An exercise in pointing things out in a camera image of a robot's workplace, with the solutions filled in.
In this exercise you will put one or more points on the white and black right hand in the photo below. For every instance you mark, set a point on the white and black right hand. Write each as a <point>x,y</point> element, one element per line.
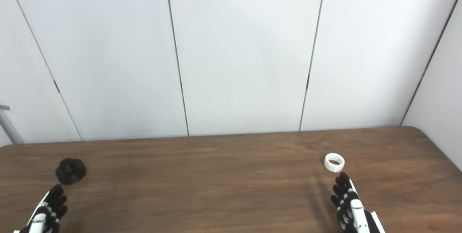
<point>348,204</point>

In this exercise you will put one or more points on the white and black left hand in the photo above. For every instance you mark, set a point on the white and black left hand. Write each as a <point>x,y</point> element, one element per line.
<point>43,211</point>

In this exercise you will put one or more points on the round black plastic part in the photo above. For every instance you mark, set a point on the round black plastic part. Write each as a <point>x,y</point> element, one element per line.
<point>70,172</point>

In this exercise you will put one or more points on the grey wall corner post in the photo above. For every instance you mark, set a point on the grey wall corner post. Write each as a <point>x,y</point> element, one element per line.
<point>9,126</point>

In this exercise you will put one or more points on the small grey post label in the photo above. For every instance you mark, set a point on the small grey post label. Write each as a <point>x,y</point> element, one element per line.
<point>4,108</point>

